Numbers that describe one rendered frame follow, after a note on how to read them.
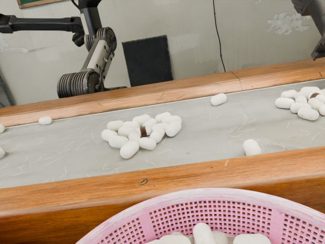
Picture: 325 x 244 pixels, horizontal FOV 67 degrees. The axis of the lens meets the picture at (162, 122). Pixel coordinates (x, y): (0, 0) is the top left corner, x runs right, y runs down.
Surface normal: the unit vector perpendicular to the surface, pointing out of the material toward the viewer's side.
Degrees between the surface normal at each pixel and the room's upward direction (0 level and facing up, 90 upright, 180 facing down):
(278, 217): 72
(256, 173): 0
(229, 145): 0
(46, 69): 91
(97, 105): 45
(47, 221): 90
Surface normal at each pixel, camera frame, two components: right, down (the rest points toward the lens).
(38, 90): -0.05, 0.42
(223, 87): -0.12, -0.35
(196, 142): -0.16, -0.90
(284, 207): -0.62, 0.16
